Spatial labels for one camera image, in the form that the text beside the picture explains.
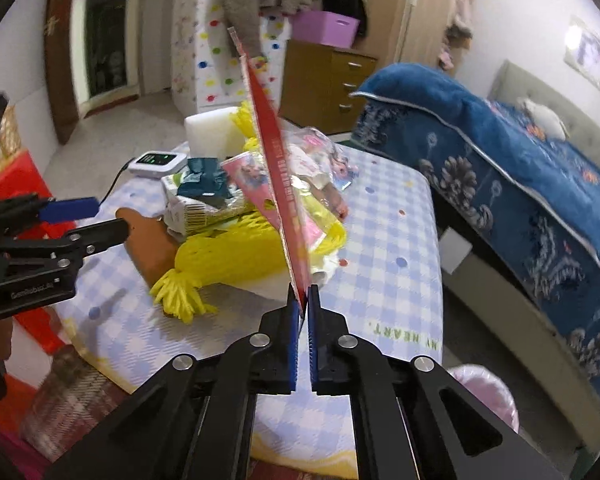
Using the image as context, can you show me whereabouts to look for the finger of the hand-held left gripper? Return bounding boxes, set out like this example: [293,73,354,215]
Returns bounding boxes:
[0,196,101,241]
[0,216,131,273]

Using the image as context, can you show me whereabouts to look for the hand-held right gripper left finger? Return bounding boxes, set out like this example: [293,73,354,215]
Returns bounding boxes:
[45,285,303,480]

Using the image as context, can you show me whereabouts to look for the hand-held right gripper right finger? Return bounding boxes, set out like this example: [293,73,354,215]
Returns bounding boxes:
[306,284,566,480]

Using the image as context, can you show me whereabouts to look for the white green tissue packet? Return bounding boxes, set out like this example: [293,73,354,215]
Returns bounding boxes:
[160,172,255,237]

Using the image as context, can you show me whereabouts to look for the yellow foam fruit net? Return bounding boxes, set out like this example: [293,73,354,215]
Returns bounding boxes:
[150,210,350,323]
[229,101,267,152]

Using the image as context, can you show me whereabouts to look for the teal wrapper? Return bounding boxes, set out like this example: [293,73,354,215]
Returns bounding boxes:
[176,157,234,209]

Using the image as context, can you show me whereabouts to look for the white foam block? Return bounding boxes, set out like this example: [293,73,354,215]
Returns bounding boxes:
[185,109,252,159]

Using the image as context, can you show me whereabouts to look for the pink printed snack packet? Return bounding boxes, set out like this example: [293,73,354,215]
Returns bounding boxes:
[220,152,277,212]

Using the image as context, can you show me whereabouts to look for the pink lined trash bin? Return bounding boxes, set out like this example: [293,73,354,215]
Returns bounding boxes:
[446,363,522,437]

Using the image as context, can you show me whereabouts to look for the red card packet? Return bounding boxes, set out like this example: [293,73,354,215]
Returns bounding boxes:
[227,26,312,307]

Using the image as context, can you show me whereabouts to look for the orange knit glove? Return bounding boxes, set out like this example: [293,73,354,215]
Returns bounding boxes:
[116,207,182,287]

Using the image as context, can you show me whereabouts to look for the red gift box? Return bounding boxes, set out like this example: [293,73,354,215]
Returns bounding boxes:
[0,104,77,362]

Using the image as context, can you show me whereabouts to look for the white digital timer device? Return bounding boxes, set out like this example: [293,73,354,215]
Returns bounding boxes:
[128,151,189,180]

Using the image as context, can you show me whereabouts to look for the plaid cloth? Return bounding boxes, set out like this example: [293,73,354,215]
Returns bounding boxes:
[19,344,147,462]

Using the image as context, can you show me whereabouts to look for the dark glass door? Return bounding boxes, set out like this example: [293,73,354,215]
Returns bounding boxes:
[81,0,132,102]

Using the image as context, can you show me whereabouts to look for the white paper label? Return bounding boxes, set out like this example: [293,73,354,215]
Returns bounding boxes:
[439,226,474,277]

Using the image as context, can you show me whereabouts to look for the polka dot fabric wardrobe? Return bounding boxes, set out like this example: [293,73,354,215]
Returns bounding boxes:
[169,0,294,117]

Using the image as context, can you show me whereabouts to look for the beige upholstered bed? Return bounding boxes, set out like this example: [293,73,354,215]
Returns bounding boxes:
[429,59,600,461]

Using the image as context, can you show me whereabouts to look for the wooden drawer cabinet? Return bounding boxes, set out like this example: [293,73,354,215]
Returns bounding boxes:
[278,39,379,137]

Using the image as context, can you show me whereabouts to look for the bed with blue blanket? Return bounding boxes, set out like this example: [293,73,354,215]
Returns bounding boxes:
[349,62,600,397]

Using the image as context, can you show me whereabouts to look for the grey quilted jacket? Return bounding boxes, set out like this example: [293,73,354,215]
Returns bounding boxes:
[219,0,322,59]

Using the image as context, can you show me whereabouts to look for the purple storage basket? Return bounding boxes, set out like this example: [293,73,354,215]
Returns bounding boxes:
[290,9,362,49]

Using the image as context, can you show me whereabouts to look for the tall wooden wardrobe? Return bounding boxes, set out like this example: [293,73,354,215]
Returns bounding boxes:
[354,0,477,74]

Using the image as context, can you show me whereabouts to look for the pink hanging clothes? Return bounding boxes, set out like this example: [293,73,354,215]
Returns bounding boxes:
[436,0,477,72]

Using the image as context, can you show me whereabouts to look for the black device cable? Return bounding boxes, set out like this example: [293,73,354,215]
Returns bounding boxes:
[96,159,136,207]

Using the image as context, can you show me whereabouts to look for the brown wooden door frame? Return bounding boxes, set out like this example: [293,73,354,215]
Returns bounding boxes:
[43,0,147,147]

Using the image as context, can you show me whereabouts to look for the framed wall picture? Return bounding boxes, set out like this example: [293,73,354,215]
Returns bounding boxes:
[561,14,600,92]

